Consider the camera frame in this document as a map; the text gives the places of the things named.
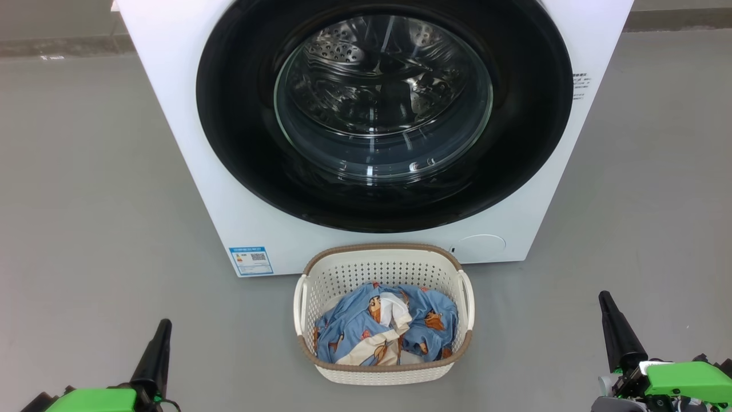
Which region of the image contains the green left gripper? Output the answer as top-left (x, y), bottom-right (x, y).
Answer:
top-left (20, 319), bottom-right (178, 412)

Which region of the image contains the cream cartoon print garment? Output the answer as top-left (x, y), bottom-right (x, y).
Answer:
top-left (335, 292), bottom-right (413, 367)

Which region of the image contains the black round glass washer door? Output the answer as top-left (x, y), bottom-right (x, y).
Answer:
top-left (196, 0), bottom-right (574, 233)

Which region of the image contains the blue energy label sticker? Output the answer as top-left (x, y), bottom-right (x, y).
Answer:
top-left (229, 246), bottom-right (274, 277)

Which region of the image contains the white washing machine body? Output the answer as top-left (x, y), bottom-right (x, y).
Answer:
top-left (114, 0), bottom-right (635, 278)

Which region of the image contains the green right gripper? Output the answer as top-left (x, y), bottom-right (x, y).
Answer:
top-left (598, 291), bottom-right (732, 412)

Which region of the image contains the blue cartoon print garment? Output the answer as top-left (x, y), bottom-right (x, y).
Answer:
top-left (313, 282), bottom-right (459, 365)

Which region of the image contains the cream perforated laundry basket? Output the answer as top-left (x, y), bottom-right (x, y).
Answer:
top-left (293, 243), bottom-right (475, 386)

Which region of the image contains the stainless steel washing machine drum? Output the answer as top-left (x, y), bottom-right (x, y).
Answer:
top-left (286, 16), bottom-right (487, 167)

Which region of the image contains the round white filter cover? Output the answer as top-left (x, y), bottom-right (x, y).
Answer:
top-left (449, 233), bottom-right (507, 264)

